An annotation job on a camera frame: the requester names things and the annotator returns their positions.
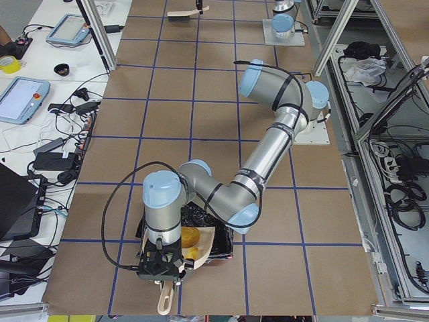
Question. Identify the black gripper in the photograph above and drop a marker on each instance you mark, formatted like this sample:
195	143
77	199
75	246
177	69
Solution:
183	267
200	5

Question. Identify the twisted bread croissant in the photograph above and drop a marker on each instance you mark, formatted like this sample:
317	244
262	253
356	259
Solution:
192	253

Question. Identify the beige plastic dustpan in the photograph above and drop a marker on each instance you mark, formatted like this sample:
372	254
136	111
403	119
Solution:
164	238

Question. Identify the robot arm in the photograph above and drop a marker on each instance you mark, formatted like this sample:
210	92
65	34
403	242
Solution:
255	22
237	204

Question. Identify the pink bin with black bag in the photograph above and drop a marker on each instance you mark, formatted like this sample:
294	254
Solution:
164	217

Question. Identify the blue teach pendant far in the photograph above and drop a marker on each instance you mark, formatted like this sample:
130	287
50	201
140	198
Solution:
70	31

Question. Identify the blue teach pendant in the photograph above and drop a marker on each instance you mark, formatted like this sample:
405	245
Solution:
70	31
21	99

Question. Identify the black power adapter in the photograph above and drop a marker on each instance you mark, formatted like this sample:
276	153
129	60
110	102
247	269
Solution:
55	161

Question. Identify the black laptop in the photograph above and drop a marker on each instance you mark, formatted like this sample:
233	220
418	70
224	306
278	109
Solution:
22	198

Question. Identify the yellow tape roll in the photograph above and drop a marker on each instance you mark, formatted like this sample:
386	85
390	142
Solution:
9	64

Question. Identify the blue teach pendant near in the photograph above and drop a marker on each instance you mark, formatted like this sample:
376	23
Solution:
21	99

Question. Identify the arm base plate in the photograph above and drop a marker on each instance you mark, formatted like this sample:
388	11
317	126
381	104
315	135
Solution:
315	134
293	37

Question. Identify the aluminium frame post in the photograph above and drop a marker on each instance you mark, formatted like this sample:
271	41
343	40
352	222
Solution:
93	20

